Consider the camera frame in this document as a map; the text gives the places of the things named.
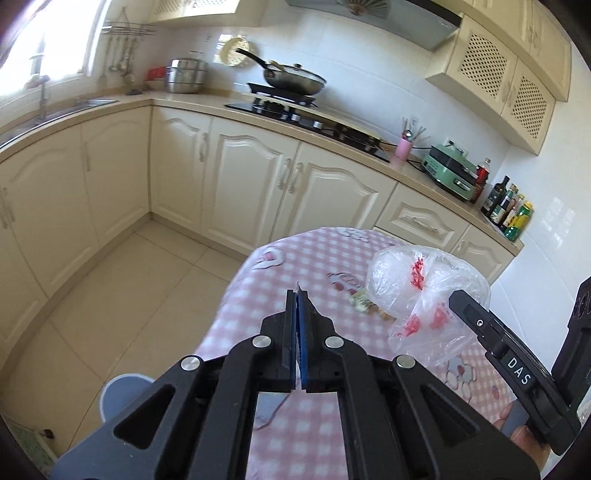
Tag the green patterned floor mat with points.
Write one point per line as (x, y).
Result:
(27, 443)

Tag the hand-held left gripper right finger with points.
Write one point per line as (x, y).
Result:
(302, 341)

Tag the hanging metal spoon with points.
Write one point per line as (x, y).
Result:
(113, 64)

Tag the straw woven tray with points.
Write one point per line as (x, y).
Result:
(231, 55)

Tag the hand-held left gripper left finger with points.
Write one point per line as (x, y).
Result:
(290, 341)

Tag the dark sauce bottle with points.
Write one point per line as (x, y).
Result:
(507, 207)

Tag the dark olive oil bottle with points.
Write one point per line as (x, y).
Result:
(496, 198)

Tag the cream base cabinets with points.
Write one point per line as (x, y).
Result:
(249, 184)

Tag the metal faucet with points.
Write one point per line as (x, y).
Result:
(42, 99)

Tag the cream lattice wall cabinet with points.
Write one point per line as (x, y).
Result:
(489, 50)

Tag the glass wok lid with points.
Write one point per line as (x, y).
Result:
(300, 74)

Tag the steel sink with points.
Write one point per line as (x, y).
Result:
(94, 102)

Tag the metal utensil rack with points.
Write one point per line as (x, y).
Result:
(127, 28)

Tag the bundle of cutlery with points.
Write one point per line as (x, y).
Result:
(413, 131)

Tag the red soda bottle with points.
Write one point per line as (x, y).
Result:
(481, 177)

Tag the small green yellow wrapper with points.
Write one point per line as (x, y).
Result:
(360, 302)

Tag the pink checked tablecloth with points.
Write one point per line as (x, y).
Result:
(286, 258)

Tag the hanging metal ladle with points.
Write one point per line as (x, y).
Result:
(131, 85)

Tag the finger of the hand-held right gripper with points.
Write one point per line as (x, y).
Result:
(494, 339)

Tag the green electric grill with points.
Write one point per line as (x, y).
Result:
(450, 170)

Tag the black gas stove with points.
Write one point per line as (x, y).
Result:
(323, 124)

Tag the person's right hand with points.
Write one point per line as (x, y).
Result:
(526, 441)

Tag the clear plastic bag red print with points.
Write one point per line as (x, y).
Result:
(397, 277)

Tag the bright window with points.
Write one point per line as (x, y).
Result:
(51, 46)

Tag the red cap sauce bottle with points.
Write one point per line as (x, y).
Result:
(514, 217)

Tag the steel steamer pot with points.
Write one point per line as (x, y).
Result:
(186, 76)

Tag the red container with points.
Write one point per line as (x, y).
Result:
(156, 74)

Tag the black wok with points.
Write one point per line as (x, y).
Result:
(291, 87)

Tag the paper folding fan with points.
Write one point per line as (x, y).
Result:
(364, 7)

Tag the pink utensil holder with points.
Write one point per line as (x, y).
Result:
(403, 151)

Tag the small brown scrap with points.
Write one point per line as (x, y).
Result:
(383, 316)

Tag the grey range hood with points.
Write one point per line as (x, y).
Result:
(415, 25)

